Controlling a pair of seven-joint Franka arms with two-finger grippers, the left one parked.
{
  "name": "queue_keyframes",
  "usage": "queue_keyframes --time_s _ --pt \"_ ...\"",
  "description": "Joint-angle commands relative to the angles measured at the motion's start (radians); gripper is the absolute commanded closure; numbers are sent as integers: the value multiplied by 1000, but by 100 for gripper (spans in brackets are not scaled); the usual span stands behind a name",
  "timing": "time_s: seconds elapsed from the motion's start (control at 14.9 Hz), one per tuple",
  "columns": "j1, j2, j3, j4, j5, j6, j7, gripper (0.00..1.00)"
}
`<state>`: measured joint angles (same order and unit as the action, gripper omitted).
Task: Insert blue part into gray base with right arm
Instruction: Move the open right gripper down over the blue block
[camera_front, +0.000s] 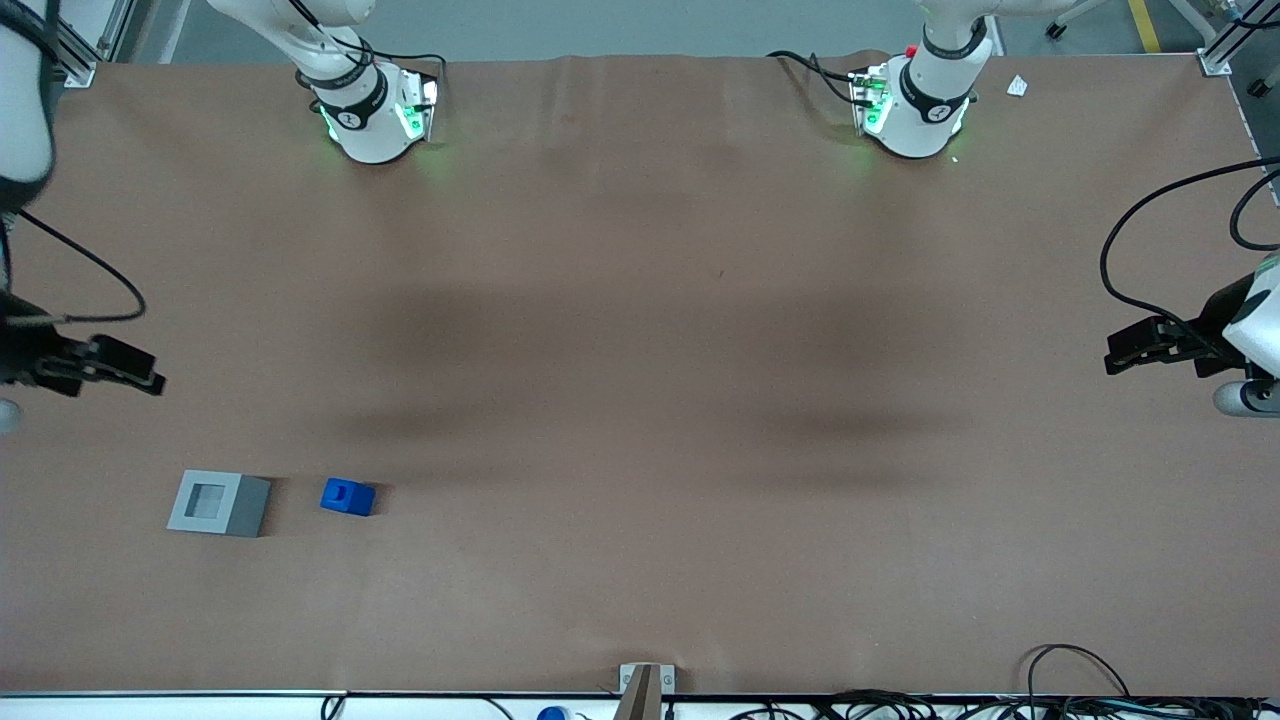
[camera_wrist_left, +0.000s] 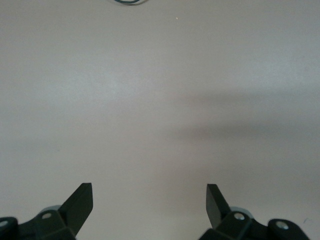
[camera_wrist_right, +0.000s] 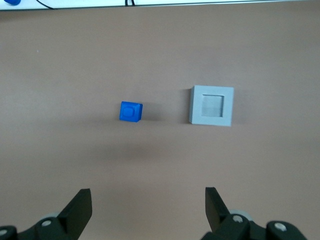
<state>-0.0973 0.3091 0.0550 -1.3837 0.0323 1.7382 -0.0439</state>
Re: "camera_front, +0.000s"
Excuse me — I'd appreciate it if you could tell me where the chair caster leg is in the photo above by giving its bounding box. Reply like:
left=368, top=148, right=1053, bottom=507
left=1043, top=0, right=1113, bottom=42

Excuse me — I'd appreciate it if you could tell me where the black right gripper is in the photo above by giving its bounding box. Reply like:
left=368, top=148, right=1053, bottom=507
left=0, top=320, right=168, bottom=397

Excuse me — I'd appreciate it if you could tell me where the brown paper table cover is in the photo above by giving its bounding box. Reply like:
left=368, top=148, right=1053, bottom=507
left=0, top=50, right=1280, bottom=697

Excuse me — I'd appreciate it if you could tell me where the black cable loop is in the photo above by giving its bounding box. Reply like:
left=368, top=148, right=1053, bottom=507
left=1026, top=643, right=1133, bottom=701

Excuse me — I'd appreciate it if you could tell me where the black right base cable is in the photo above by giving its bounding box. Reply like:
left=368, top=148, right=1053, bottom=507
left=288, top=0, right=448, bottom=81

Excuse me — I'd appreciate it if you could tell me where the gray square base block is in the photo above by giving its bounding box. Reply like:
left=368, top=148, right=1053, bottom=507
left=166, top=470, right=272, bottom=538

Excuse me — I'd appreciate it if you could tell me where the metal bracket with wooden bar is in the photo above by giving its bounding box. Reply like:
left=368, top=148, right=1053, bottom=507
left=618, top=662, right=677, bottom=720

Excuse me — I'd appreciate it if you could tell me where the short black looped cable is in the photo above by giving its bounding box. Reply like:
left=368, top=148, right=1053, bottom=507
left=1229, top=168, right=1280, bottom=252

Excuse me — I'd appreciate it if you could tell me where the black base cable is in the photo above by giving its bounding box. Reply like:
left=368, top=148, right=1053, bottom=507
left=288, top=0, right=448, bottom=81
left=766, top=49, right=869, bottom=109

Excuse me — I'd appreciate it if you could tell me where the black cable tangle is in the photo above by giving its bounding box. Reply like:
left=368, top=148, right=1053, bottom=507
left=728, top=688, right=1280, bottom=720

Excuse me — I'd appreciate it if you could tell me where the blue plastic part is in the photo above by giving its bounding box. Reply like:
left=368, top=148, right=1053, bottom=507
left=320, top=478, right=377, bottom=518

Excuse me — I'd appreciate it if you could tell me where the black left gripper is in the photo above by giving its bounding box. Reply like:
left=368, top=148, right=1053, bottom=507
left=1104, top=275, right=1257, bottom=380

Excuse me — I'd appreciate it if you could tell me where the aluminium frame profile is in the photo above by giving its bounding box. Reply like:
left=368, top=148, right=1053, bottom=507
left=40, top=0, right=137, bottom=90
left=1198, top=0, right=1280, bottom=78

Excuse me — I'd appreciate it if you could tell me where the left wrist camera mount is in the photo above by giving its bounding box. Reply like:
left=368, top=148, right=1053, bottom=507
left=1212, top=377, right=1280, bottom=419

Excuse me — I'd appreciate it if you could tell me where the long black left arm cable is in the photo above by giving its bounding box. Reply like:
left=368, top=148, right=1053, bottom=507
left=1099, top=157, right=1280, bottom=351

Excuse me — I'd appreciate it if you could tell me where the black left base cable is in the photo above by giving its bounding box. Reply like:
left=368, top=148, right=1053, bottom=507
left=766, top=49, right=869, bottom=109

